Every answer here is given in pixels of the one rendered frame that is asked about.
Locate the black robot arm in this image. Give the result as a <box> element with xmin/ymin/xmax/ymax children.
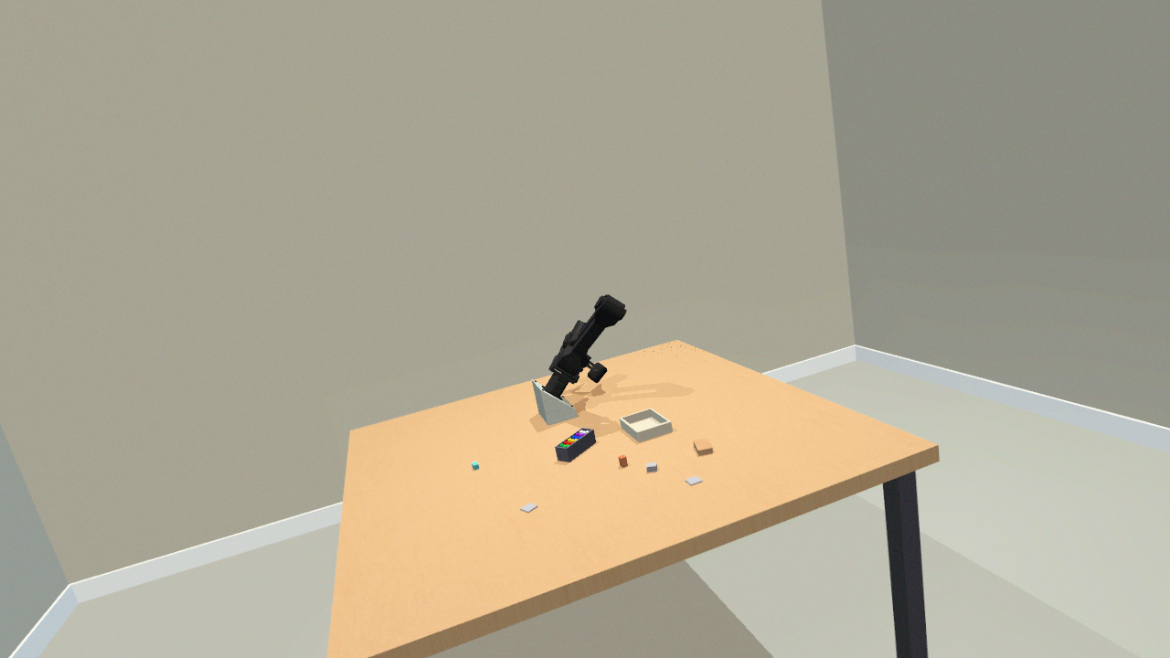
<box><xmin>542</xmin><ymin>294</ymin><xmax>627</xmax><ymax>400</ymax></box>

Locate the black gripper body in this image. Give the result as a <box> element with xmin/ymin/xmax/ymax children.
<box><xmin>581</xmin><ymin>355</ymin><xmax>607</xmax><ymax>383</ymax></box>

